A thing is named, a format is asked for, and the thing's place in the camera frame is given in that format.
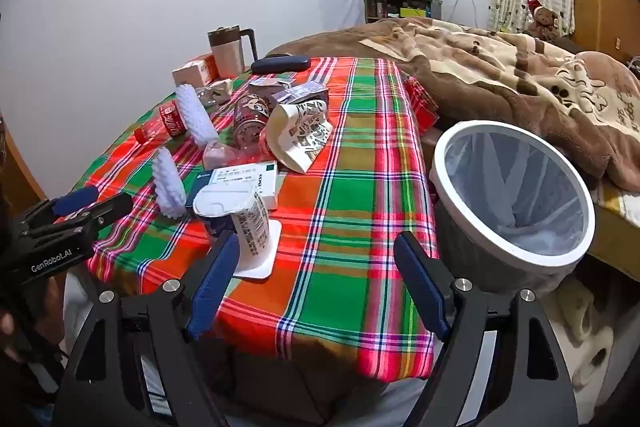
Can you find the brown plush blanket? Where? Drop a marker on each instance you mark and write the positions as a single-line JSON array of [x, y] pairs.
[[500, 77]]

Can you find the grey wastebasket white rim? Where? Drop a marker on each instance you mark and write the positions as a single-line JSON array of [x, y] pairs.
[[452, 252]]

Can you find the wooden bed frame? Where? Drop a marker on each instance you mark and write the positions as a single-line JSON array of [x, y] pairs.
[[620, 227]]

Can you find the crushed patterned paper cup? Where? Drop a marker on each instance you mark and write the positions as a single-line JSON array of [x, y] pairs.
[[295, 142]]

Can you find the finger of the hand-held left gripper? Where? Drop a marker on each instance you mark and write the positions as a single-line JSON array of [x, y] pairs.
[[75, 199], [107, 209]]

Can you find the white green medicine box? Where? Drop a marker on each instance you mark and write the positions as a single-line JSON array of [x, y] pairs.
[[240, 179]]

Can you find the clear plastic bin liner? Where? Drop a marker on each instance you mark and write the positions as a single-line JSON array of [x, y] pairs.
[[520, 187]]

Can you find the white orange cardboard box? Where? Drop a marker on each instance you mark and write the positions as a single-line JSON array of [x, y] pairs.
[[192, 74]]

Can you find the person's left hand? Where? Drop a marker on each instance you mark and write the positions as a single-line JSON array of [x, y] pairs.
[[4, 326]]

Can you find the white shelf unit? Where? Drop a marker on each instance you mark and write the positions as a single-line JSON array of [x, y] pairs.
[[395, 9]]

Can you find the red label plastic bottle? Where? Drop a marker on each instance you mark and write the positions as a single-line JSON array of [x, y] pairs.
[[167, 123]]

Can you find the small white foam net sleeve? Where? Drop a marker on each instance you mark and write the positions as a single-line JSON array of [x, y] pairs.
[[167, 187]]

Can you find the pink plastic cup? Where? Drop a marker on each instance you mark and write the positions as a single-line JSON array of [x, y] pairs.
[[217, 155]]

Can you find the clear jelly cup red lid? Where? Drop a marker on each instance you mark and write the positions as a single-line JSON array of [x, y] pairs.
[[250, 152]]

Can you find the white plastic yogurt cup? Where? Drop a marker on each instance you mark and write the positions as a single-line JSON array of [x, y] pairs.
[[250, 227]]

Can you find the teddy bear with red hat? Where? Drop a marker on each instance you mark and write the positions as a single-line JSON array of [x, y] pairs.
[[542, 19]]

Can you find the dark blue glasses case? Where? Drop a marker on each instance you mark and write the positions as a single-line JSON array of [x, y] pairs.
[[280, 64]]

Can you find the pink patterned drink can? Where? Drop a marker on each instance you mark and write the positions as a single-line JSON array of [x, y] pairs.
[[250, 117]]

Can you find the large white foam net sleeve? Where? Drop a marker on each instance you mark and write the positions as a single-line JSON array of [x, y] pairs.
[[196, 117]]

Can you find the brown wooden board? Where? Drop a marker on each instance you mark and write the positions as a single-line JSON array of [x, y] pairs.
[[20, 167]]

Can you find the plaid tablecloth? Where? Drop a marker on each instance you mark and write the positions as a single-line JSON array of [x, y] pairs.
[[350, 232]]

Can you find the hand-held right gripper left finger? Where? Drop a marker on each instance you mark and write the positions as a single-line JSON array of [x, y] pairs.
[[215, 287]]

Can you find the pink silver drink carton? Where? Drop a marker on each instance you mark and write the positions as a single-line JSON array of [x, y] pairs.
[[307, 94]]

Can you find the silver foil wrapper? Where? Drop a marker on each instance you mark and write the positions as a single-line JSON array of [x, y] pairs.
[[205, 99]]

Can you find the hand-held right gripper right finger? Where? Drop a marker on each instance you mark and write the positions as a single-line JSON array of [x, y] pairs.
[[420, 287]]

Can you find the cream plush cloth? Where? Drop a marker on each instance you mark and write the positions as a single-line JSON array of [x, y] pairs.
[[590, 322]]

